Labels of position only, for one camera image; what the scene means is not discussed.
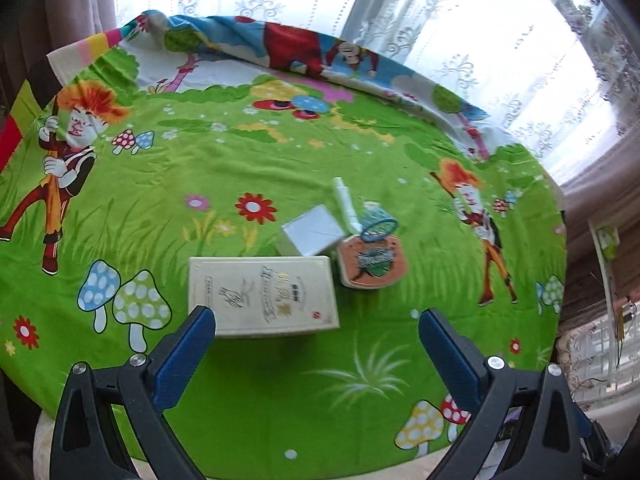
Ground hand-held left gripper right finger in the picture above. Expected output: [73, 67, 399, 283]
[419, 308, 586, 480]

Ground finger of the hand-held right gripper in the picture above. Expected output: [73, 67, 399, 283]
[570, 400, 618, 476]

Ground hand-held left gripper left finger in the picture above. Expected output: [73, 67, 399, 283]
[49, 305, 217, 480]

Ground cream box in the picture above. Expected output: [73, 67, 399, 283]
[187, 255, 341, 339]

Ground short lace curtain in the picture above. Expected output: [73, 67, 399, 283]
[565, 320, 640, 401]

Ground orange printed packet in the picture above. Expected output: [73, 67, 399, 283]
[337, 232, 408, 291]

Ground green printed cartoon blanket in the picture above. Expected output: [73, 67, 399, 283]
[0, 10, 568, 466]

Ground white cube box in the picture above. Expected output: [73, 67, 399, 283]
[280, 204, 346, 257]

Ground white tube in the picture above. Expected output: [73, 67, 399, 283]
[332, 176, 361, 233]

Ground beige pink curtain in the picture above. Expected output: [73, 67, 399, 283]
[560, 135, 640, 261]

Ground white lace curtain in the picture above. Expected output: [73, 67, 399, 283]
[112, 0, 631, 186]

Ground blue ring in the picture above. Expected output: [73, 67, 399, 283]
[359, 217, 399, 238]

